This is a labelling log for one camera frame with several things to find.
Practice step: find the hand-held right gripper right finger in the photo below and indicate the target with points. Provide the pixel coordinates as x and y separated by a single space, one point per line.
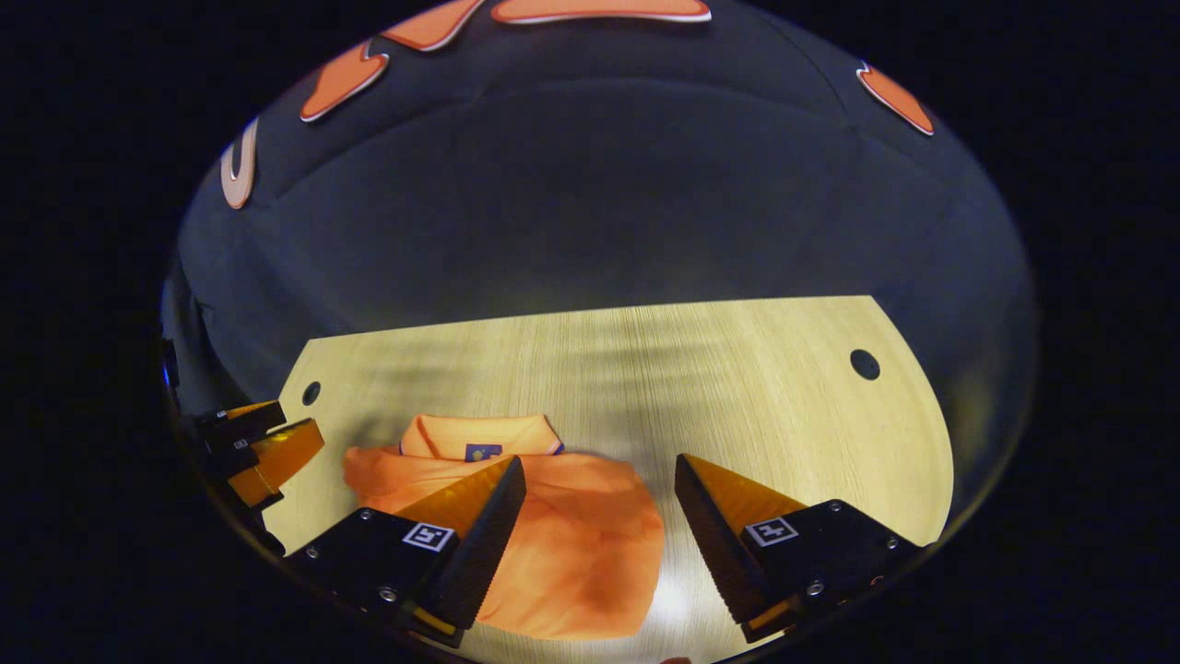
714 544

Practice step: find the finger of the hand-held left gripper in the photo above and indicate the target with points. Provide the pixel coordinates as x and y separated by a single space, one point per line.
281 456
244 422

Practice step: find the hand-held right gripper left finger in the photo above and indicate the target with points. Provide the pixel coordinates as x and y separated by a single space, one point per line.
484 544

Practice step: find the orange T-shirt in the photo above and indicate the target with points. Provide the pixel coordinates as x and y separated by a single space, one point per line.
590 553

